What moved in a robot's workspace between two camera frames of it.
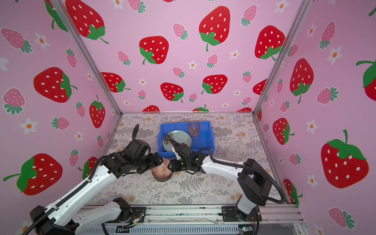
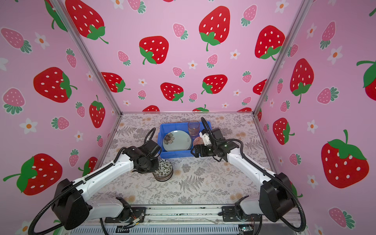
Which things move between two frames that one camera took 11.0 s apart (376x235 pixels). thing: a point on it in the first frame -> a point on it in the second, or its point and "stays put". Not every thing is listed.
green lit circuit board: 245,227 stays put
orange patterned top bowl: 162,171 -> 198,141
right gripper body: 178,164 -> 208,150
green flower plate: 178,136 stays put
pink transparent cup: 194,127 stays put
